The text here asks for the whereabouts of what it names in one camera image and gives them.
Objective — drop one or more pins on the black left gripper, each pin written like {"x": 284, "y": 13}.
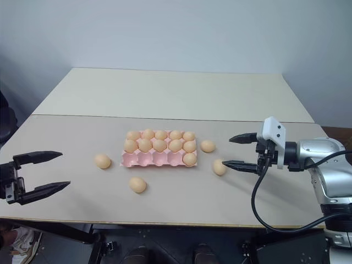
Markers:
{"x": 11, "y": 181}

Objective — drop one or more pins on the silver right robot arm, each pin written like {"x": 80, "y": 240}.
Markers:
{"x": 324, "y": 162}

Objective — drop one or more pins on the beige egg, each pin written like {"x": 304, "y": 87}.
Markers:
{"x": 148, "y": 133}
{"x": 208, "y": 146}
{"x": 159, "y": 145}
{"x": 144, "y": 145}
{"x": 103, "y": 160}
{"x": 175, "y": 134}
{"x": 161, "y": 134}
{"x": 137, "y": 184}
{"x": 189, "y": 159}
{"x": 133, "y": 135}
{"x": 131, "y": 146}
{"x": 219, "y": 167}
{"x": 189, "y": 146}
{"x": 189, "y": 136}
{"x": 175, "y": 145}

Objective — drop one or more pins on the pink egg tray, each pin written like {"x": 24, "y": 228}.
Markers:
{"x": 154, "y": 160}

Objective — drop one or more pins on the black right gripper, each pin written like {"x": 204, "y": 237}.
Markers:
{"x": 264, "y": 156}

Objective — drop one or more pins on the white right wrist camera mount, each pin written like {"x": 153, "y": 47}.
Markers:
{"x": 275, "y": 132}

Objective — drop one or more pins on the white sneaker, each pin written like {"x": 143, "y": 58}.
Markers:
{"x": 26, "y": 243}

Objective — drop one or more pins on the black table frame bar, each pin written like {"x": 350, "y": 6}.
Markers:
{"x": 55, "y": 231}

